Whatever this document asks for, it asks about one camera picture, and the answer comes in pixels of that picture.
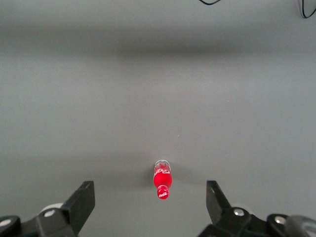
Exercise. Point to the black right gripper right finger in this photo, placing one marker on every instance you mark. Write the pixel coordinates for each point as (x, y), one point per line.
(222, 212)

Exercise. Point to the dark grey table mat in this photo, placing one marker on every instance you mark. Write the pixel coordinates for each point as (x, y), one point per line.
(148, 86)

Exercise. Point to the red cola bottle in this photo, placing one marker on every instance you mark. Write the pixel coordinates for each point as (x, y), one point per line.
(162, 179)

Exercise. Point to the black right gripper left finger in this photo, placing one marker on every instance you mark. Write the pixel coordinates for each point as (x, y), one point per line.
(74, 207)

